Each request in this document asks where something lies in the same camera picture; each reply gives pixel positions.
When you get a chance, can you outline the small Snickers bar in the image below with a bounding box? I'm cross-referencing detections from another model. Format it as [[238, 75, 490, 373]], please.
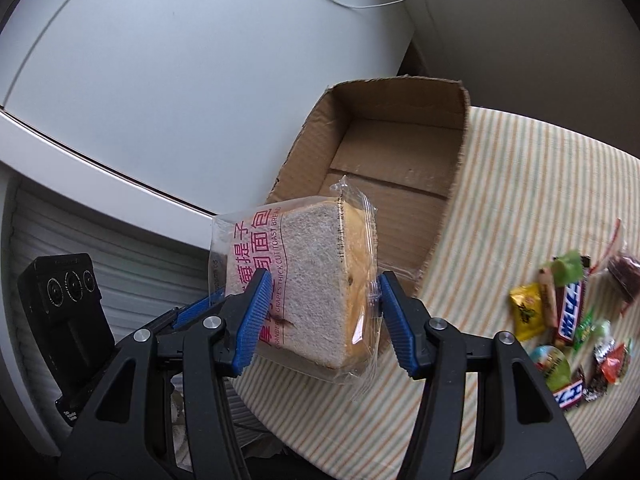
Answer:
[[553, 378, 585, 411]]

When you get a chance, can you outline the striped table cloth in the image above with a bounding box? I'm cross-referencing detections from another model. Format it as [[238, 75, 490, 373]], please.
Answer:
[[233, 107, 639, 479]]

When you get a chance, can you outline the round jelly cup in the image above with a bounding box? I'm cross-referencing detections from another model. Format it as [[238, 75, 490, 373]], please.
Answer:
[[529, 344, 572, 392]]

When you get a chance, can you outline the brown stick snack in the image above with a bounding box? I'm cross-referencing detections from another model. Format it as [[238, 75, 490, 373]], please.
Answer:
[[538, 266, 558, 328]]

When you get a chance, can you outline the packaged toast bread slice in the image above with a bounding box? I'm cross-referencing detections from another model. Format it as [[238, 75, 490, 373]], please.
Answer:
[[208, 178, 382, 384]]

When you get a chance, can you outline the white cabinet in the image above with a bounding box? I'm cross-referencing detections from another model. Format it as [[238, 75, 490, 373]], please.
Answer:
[[1, 0, 413, 248]]

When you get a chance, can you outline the brown cardboard box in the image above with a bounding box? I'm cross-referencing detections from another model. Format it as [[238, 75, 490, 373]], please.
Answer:
[[268, 77, 470, 296]]

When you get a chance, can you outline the large Snickers bar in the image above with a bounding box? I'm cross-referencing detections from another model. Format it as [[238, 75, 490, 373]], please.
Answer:
[[554, 280, 586, 348]]

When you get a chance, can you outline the yellow candy wrapper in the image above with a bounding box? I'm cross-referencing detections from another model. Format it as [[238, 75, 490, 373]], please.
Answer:
[[509, 283, 546, 341]]

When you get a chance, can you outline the clear bag dark snack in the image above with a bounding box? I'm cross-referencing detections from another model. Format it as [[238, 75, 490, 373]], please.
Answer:
[[590, 218, 639, 316]]

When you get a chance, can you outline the red wrapped candy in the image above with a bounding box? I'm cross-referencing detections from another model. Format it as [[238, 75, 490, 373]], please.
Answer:
[[600, 344, 630, 384]]

